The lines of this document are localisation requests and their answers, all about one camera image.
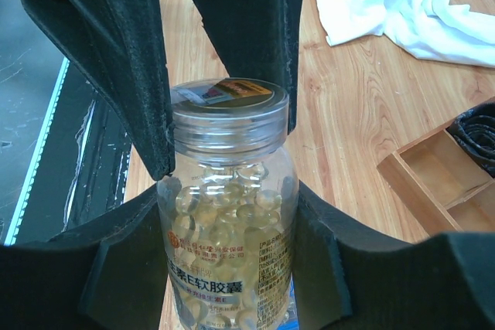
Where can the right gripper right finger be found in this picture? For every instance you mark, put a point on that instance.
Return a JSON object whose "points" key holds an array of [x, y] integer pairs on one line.
{"points": [[349, 276]]}

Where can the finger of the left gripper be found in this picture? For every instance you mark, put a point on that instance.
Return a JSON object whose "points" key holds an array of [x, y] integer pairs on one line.
{"points": [[257, 39], [118, 46]]}

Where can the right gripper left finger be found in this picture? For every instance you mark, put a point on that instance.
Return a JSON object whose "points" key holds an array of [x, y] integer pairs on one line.
{"points": [[109, 273]]}

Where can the blue weekly pill organizer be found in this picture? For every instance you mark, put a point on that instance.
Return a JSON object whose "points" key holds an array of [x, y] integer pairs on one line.
{"points": [[290, 320]]}

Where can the clear jar of pills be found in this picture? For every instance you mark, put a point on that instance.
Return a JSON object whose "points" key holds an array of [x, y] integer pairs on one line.
{"points": [[228, 233]]}

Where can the wooden compartment tray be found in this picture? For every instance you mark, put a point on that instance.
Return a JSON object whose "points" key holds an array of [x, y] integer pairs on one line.
{"points": [[444, 189]]}

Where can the white crumpled cloth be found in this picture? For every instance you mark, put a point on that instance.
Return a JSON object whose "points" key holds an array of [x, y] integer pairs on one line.
{"points": [[427, 29]]}

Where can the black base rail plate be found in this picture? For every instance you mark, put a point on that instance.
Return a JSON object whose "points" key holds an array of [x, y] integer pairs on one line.
{"points": [[79, 167]]}

